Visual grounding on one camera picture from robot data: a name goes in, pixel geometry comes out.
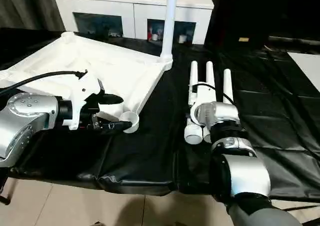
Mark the black mat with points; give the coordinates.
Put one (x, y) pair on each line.
(150, 161)

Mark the black stand leg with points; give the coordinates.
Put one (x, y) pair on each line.
(6, 199)

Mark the small tan label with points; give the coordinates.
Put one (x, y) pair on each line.
(244, 39)

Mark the white flat board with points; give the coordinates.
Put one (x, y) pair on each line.
(306, 65)

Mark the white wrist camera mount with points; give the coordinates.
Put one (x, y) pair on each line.
(82, 88)
(202, 95)

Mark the small white cup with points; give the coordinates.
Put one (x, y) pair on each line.
(182, 39)

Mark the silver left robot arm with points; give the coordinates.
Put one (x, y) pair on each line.
(25, 115)

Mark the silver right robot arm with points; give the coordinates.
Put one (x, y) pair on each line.
(245, 171)

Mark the grey curtain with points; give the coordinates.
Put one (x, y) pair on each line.
(27, 8)

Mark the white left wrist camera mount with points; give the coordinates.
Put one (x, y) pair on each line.
(82, 88)

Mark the white plastic table top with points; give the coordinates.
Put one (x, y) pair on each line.
(75, 60)

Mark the white plastic table leg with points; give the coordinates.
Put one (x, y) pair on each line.
(209, 70)
(228, 85)
(170, 23)
(193, 133)

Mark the black cabinet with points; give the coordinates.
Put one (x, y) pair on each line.
(262, 10)

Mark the white cabinet with glass doors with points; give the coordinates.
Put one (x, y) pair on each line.
(125, 3)

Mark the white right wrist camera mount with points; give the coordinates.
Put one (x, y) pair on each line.
(202, 95)

